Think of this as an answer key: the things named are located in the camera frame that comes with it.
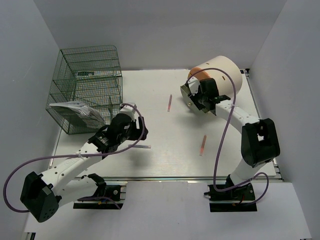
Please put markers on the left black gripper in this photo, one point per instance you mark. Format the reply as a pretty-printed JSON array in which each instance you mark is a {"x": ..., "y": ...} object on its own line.
[{"x": 136, "y": 131}]

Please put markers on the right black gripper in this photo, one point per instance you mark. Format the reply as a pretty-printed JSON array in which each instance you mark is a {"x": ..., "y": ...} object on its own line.
[{"x": 194, "y": 99}]

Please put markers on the round white drawer organizer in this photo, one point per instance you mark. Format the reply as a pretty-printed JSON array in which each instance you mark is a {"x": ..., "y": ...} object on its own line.
[{"x": 218, "y": 74}]

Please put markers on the purple pink pen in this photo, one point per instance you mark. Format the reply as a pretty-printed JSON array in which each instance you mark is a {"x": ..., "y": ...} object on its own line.
[{"x": 169, "y": 103}]

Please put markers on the grey setup guide booklet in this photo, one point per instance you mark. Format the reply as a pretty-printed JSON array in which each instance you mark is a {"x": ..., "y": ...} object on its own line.
[{"x": 77, "y": 112}]

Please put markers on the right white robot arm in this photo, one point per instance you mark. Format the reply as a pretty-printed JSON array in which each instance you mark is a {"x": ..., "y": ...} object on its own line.
[{"x": 259, "y": 139}]

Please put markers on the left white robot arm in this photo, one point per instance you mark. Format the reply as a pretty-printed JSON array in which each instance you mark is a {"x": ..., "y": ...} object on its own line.
[{"x": 43, "y": 193}]

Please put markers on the dark purple pen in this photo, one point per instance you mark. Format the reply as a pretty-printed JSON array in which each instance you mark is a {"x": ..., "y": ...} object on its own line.
[{"x": 139, "y": 146}]

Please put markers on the orange pink pen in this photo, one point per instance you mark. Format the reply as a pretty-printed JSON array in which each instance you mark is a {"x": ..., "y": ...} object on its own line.
[{"x": 203, "y": 145}]

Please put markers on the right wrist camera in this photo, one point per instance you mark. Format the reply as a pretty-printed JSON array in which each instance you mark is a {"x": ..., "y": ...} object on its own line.
[{"x": 193, "y": 85}]

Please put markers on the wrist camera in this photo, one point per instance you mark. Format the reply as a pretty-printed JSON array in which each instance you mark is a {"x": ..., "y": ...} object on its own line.
[
  {"x": 193, "y": 85},
  {"x": 129, "y": 109}
]

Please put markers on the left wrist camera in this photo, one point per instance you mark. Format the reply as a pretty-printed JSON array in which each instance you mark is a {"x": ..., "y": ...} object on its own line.
[{"x": 129, "y": 109}]

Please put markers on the green wire mesh rack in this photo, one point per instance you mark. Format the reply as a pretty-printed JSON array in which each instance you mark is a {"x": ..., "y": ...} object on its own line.
[{"x": 87, "y": 75}]

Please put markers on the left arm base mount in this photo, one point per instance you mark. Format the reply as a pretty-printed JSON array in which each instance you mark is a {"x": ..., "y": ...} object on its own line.
[{"x": 106, "y": 195}]

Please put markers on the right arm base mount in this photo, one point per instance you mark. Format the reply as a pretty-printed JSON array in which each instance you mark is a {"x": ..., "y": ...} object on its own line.
[{"x": 236, "y": 200}]

